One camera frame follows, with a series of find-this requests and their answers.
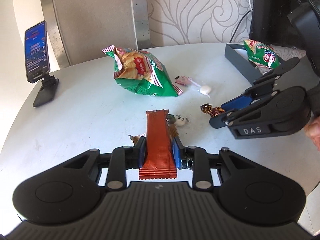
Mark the smartphone with lit screen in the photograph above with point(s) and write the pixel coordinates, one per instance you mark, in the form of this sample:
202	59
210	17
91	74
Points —
36	52

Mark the dark grey cardboard box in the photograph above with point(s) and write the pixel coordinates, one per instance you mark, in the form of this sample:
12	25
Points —
236	54

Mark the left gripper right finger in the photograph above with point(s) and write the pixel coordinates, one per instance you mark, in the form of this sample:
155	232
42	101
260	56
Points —
193	158

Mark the green prawn cracker bag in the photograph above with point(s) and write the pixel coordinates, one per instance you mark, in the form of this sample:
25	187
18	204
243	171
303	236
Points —
261	54
140	72

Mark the brown gold candy wrapper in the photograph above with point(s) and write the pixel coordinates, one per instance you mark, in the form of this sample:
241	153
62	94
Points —
212	111

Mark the black television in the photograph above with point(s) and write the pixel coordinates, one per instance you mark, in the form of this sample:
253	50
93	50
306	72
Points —
285	23

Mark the small white round candy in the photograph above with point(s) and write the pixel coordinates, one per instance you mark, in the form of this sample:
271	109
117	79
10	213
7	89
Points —
180	120

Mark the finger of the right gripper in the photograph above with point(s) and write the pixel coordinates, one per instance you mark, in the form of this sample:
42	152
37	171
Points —
247	102
265	83

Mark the right human hand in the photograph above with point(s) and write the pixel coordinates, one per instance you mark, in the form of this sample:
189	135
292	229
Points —
312	131

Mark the brown wrapped biscuit packet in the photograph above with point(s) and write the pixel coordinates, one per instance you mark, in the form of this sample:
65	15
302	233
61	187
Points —
171	122

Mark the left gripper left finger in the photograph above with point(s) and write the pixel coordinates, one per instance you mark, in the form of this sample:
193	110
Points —
122	159

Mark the white lollipop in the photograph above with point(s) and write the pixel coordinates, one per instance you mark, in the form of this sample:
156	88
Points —
190	82

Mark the metal framed wall panel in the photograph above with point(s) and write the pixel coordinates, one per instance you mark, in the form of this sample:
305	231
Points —
79	29

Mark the black phone stand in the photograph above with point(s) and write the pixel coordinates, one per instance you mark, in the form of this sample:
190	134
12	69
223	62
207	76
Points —
47	91

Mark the orange snack bar wrapper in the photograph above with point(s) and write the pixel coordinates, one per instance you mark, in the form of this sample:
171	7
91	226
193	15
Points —
159	162

